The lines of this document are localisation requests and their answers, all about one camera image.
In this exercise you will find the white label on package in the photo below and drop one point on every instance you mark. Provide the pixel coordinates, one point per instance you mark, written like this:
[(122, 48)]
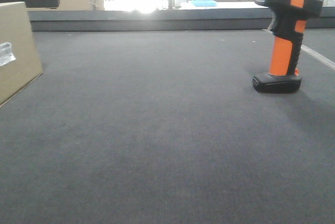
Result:
[(6, 53)]

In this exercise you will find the orange black barcode scanner gun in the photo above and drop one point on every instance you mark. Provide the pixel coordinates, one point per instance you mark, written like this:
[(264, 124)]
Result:
[(288, 25)]

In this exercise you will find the blue flat tray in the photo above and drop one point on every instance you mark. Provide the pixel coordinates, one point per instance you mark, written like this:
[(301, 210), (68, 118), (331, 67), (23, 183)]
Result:
[(203, 3)]

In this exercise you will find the metal belt seam strip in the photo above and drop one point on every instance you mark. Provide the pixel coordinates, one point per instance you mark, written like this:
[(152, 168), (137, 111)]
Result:
[(319, 57)]

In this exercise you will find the brown cardboard package box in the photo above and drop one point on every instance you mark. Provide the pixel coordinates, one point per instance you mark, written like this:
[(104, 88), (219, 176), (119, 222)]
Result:
[(16, 29)]

